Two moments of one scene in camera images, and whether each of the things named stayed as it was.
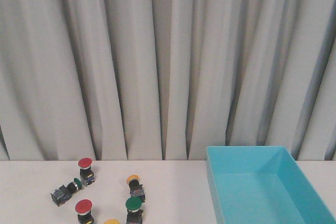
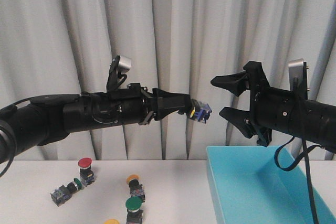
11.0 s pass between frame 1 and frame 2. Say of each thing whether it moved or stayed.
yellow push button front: stayed
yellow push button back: stayed
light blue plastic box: stayed
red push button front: moved
